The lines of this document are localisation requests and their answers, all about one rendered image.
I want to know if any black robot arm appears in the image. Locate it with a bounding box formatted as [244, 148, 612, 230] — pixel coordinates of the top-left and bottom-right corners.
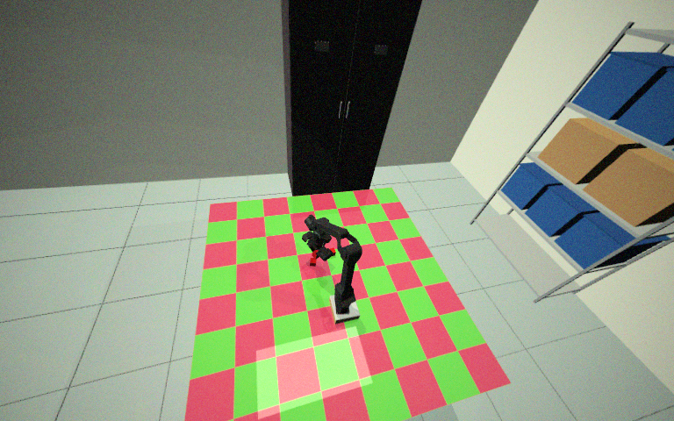
[305, 214, 362, 315]

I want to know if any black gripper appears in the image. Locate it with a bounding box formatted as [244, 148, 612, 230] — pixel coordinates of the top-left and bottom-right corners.
[302, 232, 333, 261]

